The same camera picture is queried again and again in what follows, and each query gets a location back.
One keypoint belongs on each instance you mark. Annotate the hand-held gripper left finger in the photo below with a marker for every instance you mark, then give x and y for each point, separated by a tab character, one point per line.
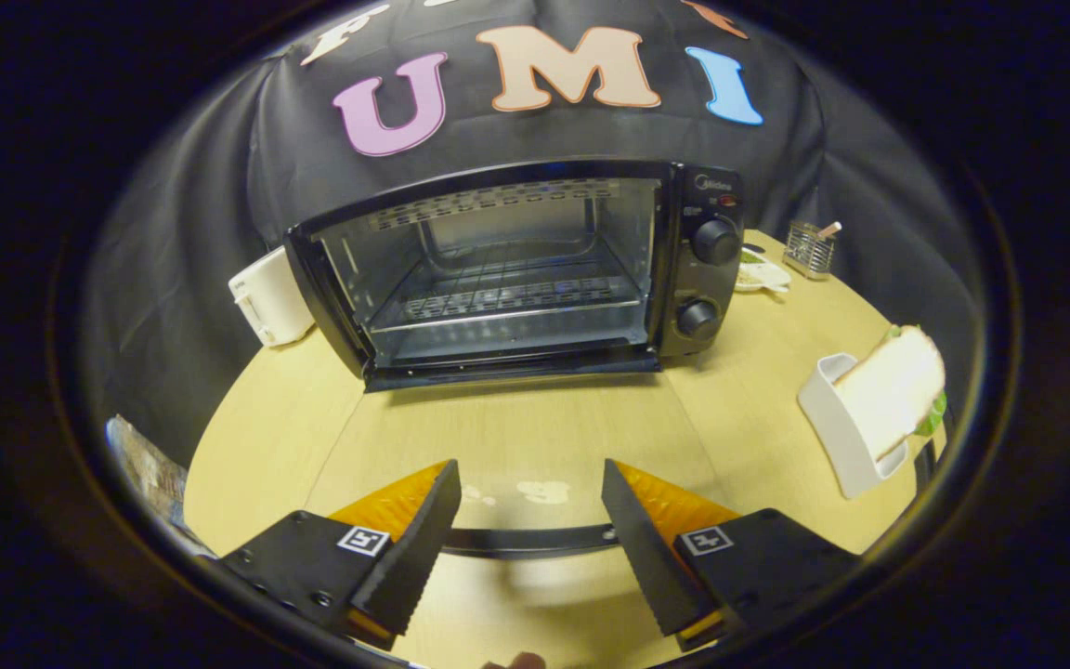
419	548

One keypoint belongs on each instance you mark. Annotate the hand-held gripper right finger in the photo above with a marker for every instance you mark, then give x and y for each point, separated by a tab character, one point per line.
642	557

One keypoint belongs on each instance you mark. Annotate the sandwich with green lettuce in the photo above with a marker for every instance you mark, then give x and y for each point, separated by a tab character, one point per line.
888	386

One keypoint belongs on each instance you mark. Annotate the black toaster oven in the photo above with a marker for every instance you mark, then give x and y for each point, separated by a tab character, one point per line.
707	200

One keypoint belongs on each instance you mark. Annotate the white pop-up toaster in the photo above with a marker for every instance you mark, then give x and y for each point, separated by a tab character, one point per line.
266	297

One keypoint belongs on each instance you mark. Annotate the white rectangular tray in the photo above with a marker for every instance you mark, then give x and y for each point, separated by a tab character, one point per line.
837	437

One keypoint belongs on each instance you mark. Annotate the white divided spice dish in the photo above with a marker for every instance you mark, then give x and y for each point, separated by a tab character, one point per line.
763	274

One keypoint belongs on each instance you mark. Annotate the wooden stick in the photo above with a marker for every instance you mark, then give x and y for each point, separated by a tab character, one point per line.
830	229

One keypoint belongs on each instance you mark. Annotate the black backdrop cloth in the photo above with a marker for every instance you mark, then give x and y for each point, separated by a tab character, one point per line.
201	186

